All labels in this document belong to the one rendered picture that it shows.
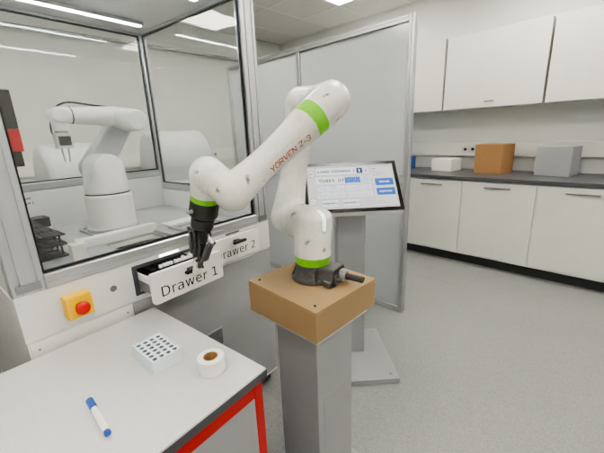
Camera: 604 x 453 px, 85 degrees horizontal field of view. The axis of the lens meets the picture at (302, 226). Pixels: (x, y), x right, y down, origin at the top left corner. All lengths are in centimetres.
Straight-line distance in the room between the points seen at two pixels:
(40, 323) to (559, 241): 350
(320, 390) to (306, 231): 56
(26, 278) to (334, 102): 102
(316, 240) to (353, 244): 84
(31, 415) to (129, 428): 25
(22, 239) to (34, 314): 22
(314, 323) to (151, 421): 46
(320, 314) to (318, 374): 30
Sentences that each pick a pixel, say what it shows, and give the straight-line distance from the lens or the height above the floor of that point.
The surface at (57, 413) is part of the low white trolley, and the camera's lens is 104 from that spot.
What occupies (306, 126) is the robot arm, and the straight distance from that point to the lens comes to 101.
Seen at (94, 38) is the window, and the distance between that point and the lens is 131.
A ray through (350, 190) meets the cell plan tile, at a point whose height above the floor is 106.
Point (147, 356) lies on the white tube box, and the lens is 105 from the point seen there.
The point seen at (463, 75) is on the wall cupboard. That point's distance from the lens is 406.
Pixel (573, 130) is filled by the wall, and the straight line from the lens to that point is 417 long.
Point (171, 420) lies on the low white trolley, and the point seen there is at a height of 76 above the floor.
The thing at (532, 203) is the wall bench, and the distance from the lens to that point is 355.
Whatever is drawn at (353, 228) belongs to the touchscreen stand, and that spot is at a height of 84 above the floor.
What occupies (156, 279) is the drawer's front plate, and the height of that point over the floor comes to 91.
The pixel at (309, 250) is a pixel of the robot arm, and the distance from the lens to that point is 109.
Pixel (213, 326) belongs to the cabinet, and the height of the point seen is 54.
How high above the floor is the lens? 136
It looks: 15 degrees down
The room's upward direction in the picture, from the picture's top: 2 degrees counter-clockwise
